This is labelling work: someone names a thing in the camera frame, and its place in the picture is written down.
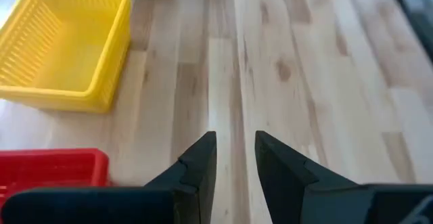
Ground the red plastic basket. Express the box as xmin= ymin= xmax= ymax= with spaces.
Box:
xmin=0 ymin=148 xmax=111 ymax=206

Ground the yellow plastic basket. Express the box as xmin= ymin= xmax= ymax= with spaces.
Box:
xmin=0 ymin=0 xmax=133 ymax=114
xmin=0 ymin=0 xmax=133 ymax=108
xmin=0 ymin=0 xmax=133 ymax=99

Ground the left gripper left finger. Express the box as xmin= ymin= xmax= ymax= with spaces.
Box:
xmin=0 ymin=131 xmax=218 ymax=224

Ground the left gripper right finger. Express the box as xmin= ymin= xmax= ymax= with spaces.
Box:
xmin=254 ymin=131 xmax=433 ymax=224

